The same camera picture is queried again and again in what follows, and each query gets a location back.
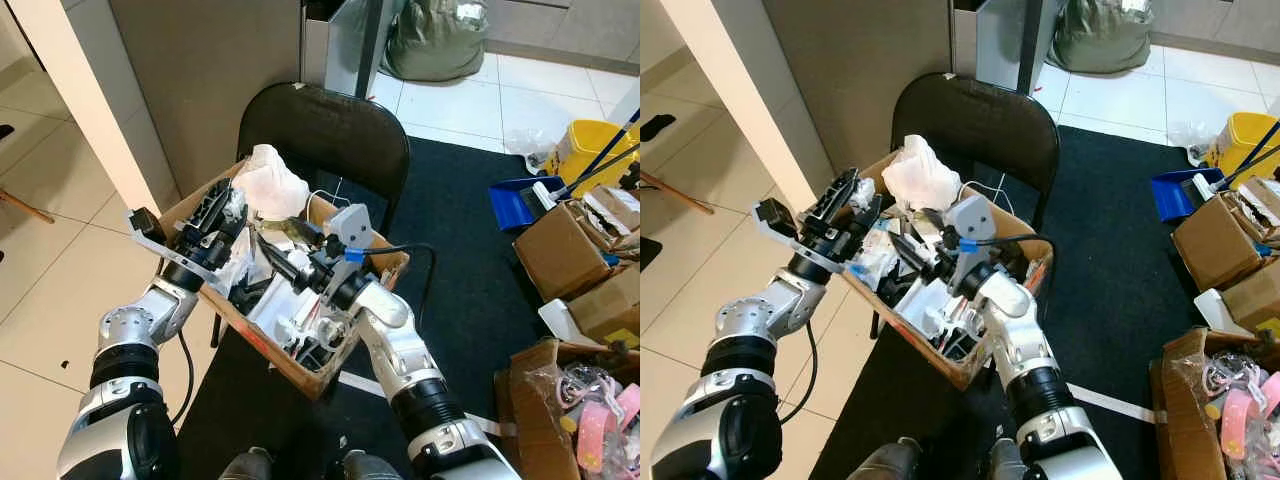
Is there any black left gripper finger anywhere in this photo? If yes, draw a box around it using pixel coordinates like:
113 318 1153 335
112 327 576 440
816 167 862 218
194 182 238 227
221 204 250 253
849 192 884 241

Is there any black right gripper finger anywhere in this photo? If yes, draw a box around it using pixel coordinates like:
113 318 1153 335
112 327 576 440
884 223 927 257
268 254 317 293
254 229 305 267
893 246 935 283

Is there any open cardboard trash box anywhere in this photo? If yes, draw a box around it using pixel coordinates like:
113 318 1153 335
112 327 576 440
838 148 1057 392
158 153 412 402

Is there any grey metal bin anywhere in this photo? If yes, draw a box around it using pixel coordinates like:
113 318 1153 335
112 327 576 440
951 0 1067 97
299 0 403 100

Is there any white foam piece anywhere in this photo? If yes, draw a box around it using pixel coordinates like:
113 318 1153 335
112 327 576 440
244 274 343 353
895 270 986 346

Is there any crumpled white plastic bag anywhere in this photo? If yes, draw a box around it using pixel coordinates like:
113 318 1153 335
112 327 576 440
231 144 312 222
881 134 964 214

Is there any black chair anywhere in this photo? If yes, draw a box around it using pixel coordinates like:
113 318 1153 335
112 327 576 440
868 71 1062 343
208 81 412 351

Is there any black floor mat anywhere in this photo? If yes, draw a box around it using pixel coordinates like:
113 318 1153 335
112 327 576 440
173 134 641 480
808 124 1280 480

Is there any wooden stick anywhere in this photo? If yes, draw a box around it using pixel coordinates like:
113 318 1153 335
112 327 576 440
640 169 716 217
0 187 57 226

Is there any grey left robot foot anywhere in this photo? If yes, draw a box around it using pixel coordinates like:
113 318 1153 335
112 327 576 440
217 446 277 480
847 436 927 480

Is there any grey robot foot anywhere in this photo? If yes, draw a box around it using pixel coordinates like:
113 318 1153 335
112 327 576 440
217 446 277 480
339 449 403 480
847 436 927 480
989 439 1033 480

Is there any grey right robot foot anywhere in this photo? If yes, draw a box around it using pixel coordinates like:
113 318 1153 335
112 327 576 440
339 449 403 480
989 439 1033 480

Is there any blue dustpan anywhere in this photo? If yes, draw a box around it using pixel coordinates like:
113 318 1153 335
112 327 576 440
1149 167 1227 224
487 175 567 234

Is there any brown cardboard box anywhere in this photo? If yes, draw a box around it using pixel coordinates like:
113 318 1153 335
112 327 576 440
494 337 641 480
512 184 641 302
1149 327 1280 480
1171 179 1280 294
1221 257 1280 338
563 264 641 348

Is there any white plastic piece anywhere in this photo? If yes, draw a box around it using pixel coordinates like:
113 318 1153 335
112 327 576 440
537 297 582 347
1194 287 1247 337

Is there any clear plastic bag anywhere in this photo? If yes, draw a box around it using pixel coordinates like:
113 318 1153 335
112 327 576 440
1179 119 1222 167
502 124 562 172

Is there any yellow bucket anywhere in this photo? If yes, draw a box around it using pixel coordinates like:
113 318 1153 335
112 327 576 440
552 117 641 197
1204 111 1280 183

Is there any green sack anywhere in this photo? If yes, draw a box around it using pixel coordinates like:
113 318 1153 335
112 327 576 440
384 0 492 82
1047 0 1154 74

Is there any pink tape roll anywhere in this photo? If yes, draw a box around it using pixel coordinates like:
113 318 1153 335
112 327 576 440
574 384 641 477
1221 372 1280 477

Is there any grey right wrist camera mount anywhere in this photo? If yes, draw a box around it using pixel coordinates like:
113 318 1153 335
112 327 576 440
324 202 378 267
944 194 999 267

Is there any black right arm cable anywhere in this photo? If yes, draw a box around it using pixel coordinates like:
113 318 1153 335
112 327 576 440
368 242 439 333
990 233 1058 326

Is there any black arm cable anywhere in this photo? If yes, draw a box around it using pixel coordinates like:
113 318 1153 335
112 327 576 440
168 328 197 428
990 233 1058 326
368 242 439 333
780 318 821 426

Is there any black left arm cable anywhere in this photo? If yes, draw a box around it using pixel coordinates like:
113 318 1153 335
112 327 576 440
780 318 821 426
168 328 197 428

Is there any blue mop handle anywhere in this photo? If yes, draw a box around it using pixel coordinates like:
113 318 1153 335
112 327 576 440
1215 130 1280 191
554 104 641 198

